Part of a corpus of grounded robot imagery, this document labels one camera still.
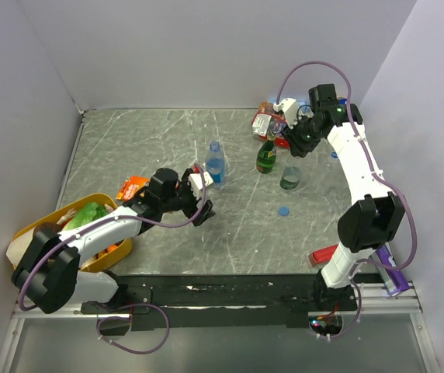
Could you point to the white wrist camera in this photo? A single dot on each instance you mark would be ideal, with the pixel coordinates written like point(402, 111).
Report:
point(195, 180)
point(290, 108)

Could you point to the green label clear bottle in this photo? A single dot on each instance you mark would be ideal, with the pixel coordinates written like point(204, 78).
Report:
point(290, 178)

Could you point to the red rectangular box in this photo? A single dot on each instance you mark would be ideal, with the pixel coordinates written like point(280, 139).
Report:
point(321, 256)

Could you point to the red snack bag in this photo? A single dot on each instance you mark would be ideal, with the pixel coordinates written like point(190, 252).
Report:
point(266, 119)

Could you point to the orange razor box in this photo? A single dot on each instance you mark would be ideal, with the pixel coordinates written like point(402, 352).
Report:
point(130, 186)

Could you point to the green lettuce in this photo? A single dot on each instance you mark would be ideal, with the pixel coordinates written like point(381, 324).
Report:
point(90, 212)

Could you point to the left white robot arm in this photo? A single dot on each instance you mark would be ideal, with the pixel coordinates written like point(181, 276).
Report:
point(49, 275)

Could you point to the blue label water bottle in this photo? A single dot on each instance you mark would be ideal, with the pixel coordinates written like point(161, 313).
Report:
point(215, 163)

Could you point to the brown white paper roll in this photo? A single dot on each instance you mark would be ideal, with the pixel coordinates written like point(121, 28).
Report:
point(20, 243)

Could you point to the solid blue bottle cap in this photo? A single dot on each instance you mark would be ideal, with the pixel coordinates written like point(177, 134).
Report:
point(283, 211)

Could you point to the purple box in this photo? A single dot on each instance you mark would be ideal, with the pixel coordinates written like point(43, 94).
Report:
point(394, 281)

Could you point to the black base frame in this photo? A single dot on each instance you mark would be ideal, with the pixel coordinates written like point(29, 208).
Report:
point(153, 301)

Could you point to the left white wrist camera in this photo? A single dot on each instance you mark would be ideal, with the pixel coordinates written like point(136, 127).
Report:
point(195, 180)

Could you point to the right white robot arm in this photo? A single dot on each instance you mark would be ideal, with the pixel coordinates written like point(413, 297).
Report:
point(376, 211)

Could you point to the yellow basket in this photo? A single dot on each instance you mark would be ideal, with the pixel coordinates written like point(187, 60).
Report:
point(92, 265)

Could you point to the carrot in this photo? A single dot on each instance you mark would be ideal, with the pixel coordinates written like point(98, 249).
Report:
point(107, 250)

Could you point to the green glass bottle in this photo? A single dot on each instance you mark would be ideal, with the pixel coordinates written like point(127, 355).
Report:
point(266, 157)

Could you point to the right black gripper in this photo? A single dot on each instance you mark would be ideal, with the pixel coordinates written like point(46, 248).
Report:
point(298, 148)

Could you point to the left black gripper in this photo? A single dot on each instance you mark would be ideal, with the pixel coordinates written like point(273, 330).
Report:
point(192, 210)

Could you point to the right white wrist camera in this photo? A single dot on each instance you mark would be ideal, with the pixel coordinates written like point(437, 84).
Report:
point(290, 108)

